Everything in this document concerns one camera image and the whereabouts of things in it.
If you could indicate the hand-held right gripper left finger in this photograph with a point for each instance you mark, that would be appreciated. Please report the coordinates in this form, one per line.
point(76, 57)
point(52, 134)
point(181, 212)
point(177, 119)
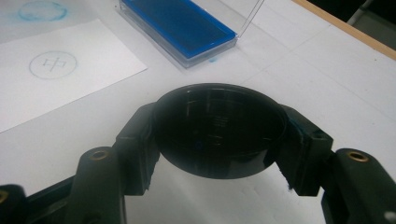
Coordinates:
point(99, 186)

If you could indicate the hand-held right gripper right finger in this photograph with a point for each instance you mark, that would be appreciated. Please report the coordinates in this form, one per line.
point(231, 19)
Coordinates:
point(358, 186)

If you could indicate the white paper sheet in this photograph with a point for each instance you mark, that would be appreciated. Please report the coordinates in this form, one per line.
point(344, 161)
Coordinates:
point(77, 90)

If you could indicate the black stamp with clear knob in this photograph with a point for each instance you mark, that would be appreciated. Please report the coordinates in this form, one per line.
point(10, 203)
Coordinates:
point(218, 130)

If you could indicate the blue ink pad clear case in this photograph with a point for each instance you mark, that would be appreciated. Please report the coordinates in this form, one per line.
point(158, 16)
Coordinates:
point(183, 25)

